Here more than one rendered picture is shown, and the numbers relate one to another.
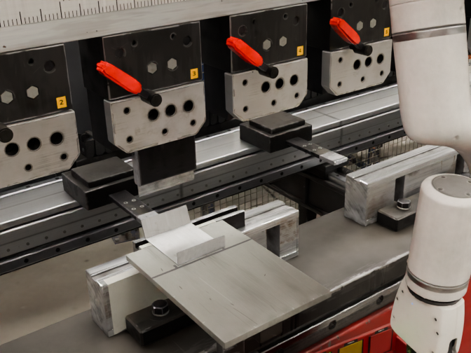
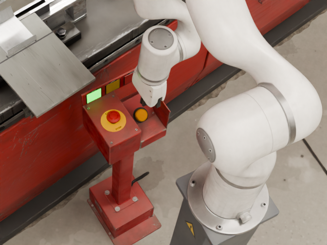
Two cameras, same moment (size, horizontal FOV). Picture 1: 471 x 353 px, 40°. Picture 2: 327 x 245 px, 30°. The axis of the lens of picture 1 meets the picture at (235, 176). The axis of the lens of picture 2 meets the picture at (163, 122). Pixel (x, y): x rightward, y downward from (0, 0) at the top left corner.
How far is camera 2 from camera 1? 0.80 m
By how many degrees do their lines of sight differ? 38
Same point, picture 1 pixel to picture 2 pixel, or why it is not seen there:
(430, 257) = (146, 69)
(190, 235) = (15, 28)
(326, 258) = (104, 18)
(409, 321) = (139, 85)
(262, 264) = (58, 55)
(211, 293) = (28, 79)
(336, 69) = not seen: outside the picture
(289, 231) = (79, 6)
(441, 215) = (150, 56)
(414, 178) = not seen: outside the picture
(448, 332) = (156, 96)
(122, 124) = not seen: outside the picture
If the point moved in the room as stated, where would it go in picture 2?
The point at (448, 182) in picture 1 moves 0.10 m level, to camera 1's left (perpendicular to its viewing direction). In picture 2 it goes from (157, 36) to (114, 37)
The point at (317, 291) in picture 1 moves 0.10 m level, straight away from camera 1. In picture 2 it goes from (88, 78) to (92, 46)
